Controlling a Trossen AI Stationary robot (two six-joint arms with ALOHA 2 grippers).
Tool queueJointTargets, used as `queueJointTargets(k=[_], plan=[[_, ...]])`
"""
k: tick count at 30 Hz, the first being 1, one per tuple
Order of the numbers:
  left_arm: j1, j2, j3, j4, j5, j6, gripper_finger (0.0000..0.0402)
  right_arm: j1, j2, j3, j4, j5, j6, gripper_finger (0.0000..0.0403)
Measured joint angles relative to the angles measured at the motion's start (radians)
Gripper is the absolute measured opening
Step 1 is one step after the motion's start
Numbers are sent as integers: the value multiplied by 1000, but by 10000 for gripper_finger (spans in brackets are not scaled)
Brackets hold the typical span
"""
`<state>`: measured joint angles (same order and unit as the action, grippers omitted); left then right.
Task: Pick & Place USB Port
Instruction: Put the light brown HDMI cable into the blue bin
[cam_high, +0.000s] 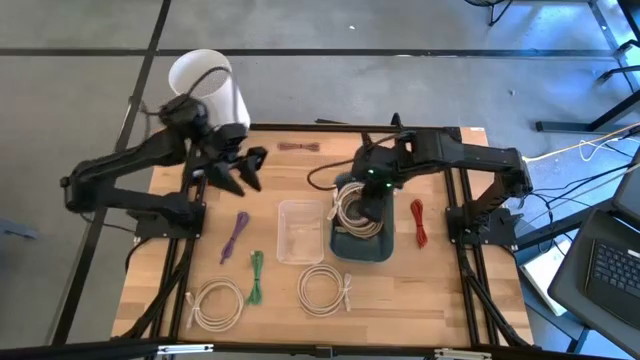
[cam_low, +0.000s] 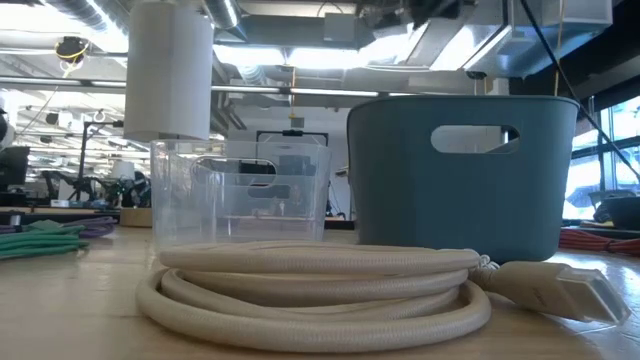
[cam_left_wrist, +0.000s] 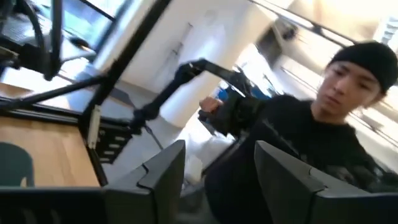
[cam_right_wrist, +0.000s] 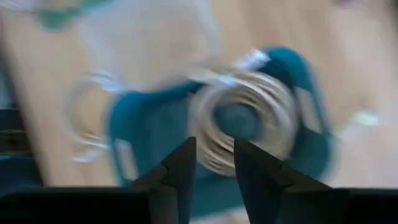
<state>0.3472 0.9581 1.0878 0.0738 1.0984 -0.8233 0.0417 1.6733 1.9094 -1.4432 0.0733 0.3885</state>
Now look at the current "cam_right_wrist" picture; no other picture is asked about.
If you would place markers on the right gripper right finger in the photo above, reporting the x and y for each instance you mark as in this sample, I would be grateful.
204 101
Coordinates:
264 186

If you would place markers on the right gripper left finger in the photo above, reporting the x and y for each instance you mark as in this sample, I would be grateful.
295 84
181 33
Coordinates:
177 174

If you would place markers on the teal plastic bin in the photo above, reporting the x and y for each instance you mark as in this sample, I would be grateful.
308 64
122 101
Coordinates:
149 124

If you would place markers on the clear plastic bin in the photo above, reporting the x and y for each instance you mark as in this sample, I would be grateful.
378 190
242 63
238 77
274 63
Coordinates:
149 40

